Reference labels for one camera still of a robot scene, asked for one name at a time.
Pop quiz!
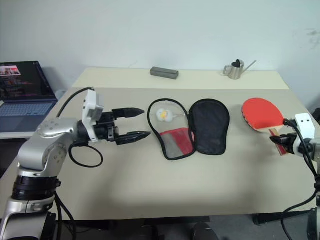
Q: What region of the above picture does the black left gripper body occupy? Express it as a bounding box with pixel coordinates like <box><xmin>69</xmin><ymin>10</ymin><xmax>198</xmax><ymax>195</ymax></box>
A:
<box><xmin>94</xmin><ymin>111</ymin><xmax>120</xmax><ymax>143</ymax></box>

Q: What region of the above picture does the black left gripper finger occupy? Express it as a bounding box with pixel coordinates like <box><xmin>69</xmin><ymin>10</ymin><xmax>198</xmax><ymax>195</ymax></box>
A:
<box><xmin>111</xmin><ymin>107</ymin><xmax>146</xmax><ymax>120</ymax></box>
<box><xmin>115</xmin><ymin>131</ymin><xmax>152</xmax><ymax>146</ymax></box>

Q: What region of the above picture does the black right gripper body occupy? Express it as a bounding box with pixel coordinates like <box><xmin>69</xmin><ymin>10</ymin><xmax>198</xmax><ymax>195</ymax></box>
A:
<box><xmin>280</xmin><ymin>133</ymin><xmax>298</xmax><ymax>154</ymax></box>

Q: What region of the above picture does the red table tennis paddle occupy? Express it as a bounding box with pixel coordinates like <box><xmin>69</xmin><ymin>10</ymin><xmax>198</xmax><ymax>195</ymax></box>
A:
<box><xmin>241</xmin><ymin>97</ymin><xmax>289</xmax><ymax>157</ymax></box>

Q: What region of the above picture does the white yellow plush zipper charm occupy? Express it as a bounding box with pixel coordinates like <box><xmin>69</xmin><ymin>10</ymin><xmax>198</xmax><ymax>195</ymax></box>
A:
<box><xmin>155</xmin><ymin>107</ymin><xmax>188</xmax><ymax>123</ymax></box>

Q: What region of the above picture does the black red paddle case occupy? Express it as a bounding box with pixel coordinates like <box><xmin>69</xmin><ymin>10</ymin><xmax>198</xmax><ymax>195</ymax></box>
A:
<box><xmin>146</xmin><ymin>98</ymin><xmax>231</xmax><ymax>162</ymax></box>

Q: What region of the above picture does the grey rectangular box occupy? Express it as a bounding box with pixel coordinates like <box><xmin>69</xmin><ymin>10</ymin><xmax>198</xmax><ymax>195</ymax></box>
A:
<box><xmin>150</xmin><ymin>66</ymin><xmax>180</xmax><ymax>81</ymax></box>

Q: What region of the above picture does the steel watering can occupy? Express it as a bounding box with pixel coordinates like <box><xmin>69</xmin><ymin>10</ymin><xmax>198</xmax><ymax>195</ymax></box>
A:
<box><xmin>222</xmin><ymin>59</ymin><xmax>258</xmax><ymax>81</ymax></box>

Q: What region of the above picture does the dark blue open laptop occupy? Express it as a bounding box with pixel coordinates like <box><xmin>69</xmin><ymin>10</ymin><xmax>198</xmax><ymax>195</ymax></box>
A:
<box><xmin>0</xmin><ymin>60</ymin><xmax>59</xmax><ymax>134</ymax></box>

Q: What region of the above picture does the dark rounded shape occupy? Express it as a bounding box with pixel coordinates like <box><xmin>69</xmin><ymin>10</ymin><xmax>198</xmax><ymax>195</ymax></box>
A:
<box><xmin>191</xmin><ymin>221</ymin><xmax>219</xmax><ymax>240</ymax></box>

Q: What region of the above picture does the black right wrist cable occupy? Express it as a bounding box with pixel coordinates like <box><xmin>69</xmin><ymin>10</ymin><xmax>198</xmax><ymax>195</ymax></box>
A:
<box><xmin>281</xmin><ymin>118</ymin><xmax>320</xmax><ymax>240</ymax></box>

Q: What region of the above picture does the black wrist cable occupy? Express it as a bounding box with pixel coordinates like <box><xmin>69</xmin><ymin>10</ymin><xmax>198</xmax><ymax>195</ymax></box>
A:
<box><xmin>56</xmin><ymin>86</ymin><xmax>104</xmax><ymax>168</ymax></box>
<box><xmin>281</xmin><ymin>118</ymin><xmax>320</xmax><ymax>240</ymax></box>

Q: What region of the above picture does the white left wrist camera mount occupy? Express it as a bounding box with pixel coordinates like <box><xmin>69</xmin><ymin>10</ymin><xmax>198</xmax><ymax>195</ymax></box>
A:
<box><xmin>81</xmin><ymin>87</ymin><xmax>105</xmax><ymax>143</ymax></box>

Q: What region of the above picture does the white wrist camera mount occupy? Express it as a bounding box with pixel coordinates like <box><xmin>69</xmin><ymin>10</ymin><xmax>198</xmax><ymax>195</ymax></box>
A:
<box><xmin>291</xmin><ymin>112</ymin><xmax>316</xmax><ymax>156</ymax></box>
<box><xmin>81</xmin><ymin>87</ymin><xmax>105</xmax><ymax>143</ymax></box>

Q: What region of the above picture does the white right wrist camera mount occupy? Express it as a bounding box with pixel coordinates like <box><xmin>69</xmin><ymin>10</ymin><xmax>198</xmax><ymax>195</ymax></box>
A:
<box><xmin>291</xmin><ymin>112</ymin><xmax>316</xmax><ymax>156</ymax></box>

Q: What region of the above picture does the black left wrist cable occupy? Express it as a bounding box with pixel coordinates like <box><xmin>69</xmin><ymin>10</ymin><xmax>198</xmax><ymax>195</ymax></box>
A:
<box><xmin>56</xmin><ymin>86</ymin><xmax>104</xmax><ymax>168</ymax></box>

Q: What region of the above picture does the black table frame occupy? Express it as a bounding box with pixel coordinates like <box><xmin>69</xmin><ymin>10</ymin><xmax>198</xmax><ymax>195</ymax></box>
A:
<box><xmin>56</xmin><ymin>211</ymin><xmax>312</xmax><ymax>232</ymax></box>

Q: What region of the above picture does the black left body cable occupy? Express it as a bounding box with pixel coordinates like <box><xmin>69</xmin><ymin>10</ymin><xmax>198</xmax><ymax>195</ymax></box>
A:
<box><xmin>53</xmin><ymin>196</ymin><xmax>76</xmax><ymax>240</ymax></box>

